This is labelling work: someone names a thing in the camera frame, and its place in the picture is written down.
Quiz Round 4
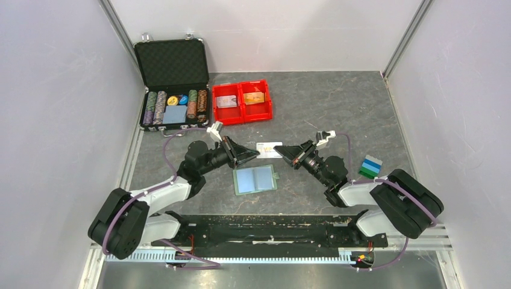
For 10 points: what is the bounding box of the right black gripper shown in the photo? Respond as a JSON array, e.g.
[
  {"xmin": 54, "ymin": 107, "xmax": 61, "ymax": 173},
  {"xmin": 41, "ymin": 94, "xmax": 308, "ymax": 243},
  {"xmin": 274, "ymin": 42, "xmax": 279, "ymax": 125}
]
[{"xmin": 274, "ymin": 139, "xmax": 330, "ymax": 187}]

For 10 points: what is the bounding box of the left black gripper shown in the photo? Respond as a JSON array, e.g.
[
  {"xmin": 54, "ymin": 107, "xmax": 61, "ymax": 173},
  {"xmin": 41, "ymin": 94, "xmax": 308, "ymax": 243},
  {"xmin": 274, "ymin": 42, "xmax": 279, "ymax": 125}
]
[{"xmin": 199, "ymin": 135, "xmax": 260, "ymax": 175}]

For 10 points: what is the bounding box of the white gold VIP card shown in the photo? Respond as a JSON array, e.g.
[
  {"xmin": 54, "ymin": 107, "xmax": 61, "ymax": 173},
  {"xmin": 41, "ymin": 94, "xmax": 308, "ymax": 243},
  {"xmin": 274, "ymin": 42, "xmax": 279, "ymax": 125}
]
[{"xmin": 256, "ymin": 141, "xmax": 283, "ymax": 159}]

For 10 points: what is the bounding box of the green card holder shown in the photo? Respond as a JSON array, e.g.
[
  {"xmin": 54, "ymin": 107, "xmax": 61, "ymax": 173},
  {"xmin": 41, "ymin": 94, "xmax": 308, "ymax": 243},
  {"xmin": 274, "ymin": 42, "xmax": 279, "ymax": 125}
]
[{"xmin": 233, "ymin": 164, "xmax": 280, "ymax": 196}]

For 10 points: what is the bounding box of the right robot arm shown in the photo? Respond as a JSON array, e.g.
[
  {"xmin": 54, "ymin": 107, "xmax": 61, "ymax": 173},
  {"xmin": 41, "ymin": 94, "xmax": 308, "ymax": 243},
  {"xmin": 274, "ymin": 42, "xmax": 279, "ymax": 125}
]
[{"xmin": 274, "ymin": 139, "xmax": 445, "ymax": 246}]

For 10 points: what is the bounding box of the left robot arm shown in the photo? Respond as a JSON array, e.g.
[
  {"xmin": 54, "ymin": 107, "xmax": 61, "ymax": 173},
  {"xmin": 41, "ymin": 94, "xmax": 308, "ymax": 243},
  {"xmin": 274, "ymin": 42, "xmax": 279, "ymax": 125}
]
[{"xmin": 87, "ymin": 136, "xmax": 260, "ymax": 259}]

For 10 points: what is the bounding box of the white card in bin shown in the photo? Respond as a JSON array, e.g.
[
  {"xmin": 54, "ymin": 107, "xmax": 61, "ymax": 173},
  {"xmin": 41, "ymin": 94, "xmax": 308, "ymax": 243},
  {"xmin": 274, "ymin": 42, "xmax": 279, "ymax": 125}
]
[{"xmin": 216, "ymin": 95, "xmax": 238, "ymax": 108}]

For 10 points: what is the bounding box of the orange card in bin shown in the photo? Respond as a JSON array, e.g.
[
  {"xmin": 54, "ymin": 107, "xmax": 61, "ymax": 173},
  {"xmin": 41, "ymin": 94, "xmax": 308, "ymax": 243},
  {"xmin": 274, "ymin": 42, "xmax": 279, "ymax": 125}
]
[{"xmin": 243, "ymin": 92, "xmax": 265, "ymax": 105}]

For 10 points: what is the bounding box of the blue playing card deck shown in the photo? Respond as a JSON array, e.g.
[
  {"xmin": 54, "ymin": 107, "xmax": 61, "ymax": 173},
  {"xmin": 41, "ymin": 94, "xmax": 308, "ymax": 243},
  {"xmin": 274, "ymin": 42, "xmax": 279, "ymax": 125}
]
[{"xmin": 163, "ymin": 105, "xmax": 187, "ymax": 124}]

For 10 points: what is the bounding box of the blue green card stack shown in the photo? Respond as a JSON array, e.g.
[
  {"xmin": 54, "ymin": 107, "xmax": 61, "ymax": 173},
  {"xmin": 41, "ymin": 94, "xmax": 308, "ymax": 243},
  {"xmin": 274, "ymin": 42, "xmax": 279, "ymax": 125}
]
[{"xmin": 359, "ymin": 155, "xmax": 383, "ymax": 179}]

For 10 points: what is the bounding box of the left red bin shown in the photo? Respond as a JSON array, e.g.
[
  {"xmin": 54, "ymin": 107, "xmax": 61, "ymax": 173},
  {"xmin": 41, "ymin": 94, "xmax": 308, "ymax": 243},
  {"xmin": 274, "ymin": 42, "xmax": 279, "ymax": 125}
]
[{"xmin": 213, "ymin": 84, "xmax": 244, "ymax": 126}]

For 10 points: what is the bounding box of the red bin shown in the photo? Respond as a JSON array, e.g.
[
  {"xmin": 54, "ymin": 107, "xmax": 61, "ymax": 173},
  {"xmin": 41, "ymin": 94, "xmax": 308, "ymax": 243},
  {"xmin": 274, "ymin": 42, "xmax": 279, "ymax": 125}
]
[
  {"xmin": 239, "ymin": 79, "xmax": 273, "ymax": 123},
  {"xmin": 213, "ymin": 84, "xmax": 244, "ymax": 126}
]

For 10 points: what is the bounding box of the right red bin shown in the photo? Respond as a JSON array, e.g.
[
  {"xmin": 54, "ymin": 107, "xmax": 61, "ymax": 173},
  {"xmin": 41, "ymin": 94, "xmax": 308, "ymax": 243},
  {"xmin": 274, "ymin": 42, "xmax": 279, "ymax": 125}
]
[{"xmin": 239, "ymin": 79, "xmax": 273, "ymax": 123}]

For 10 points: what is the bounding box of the yellow dealer chip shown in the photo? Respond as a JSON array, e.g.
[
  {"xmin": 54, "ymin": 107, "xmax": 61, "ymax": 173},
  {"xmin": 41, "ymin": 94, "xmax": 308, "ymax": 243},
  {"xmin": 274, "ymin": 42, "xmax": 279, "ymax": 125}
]
[{"xmin": 166, "ymin": 96, "xmax": 179, "ymax": 106}]

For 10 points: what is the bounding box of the black poker chip case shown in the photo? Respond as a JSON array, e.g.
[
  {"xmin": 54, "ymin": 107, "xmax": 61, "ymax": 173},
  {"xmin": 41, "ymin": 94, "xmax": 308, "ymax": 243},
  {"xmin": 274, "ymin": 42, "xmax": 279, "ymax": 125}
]
[{"xmin": 133, "ymin": 36, "xmax": 213, "ymax": 132}]

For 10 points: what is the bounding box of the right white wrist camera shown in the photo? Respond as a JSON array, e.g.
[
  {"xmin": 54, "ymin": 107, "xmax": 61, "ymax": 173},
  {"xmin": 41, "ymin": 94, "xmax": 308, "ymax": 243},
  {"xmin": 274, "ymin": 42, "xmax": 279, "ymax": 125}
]
[{"xmin": 315, "ymin": 130, "xmax": 336, "ymax": 150}]

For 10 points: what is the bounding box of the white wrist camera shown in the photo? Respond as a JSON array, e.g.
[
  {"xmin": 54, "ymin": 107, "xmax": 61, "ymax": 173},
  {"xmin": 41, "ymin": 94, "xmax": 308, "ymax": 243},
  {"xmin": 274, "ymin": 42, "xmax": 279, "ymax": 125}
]
[
  {"xmin": 206, "ymin": 121, "xmax": 223, "ymax": 142},
  {"xmin": 315, "ymin": 130, "xmax": 336, "ymax": 150}
]

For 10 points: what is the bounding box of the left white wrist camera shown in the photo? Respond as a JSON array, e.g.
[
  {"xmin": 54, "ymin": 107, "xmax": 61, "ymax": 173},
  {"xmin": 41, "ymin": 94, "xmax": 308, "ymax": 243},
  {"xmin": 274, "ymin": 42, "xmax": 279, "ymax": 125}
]
[{"xmin": 206, "ymin": 121, "xmax": 223, "ymax": 142}]

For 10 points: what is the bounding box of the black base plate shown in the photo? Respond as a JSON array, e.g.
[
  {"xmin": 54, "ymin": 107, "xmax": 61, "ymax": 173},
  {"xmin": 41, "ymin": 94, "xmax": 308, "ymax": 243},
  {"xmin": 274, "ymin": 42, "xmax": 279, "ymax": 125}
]
[{"xmin": 170, "ymin": 214, "xmax": 388, "ymax": 258}]

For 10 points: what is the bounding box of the aluminium frame rail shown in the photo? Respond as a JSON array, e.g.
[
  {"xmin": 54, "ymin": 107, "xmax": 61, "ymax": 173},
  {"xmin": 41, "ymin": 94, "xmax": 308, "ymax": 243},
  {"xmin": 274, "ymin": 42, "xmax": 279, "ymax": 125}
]
[{"xmin": 89, "ymin": 223, "xmax": 454, "ymax": 265}]

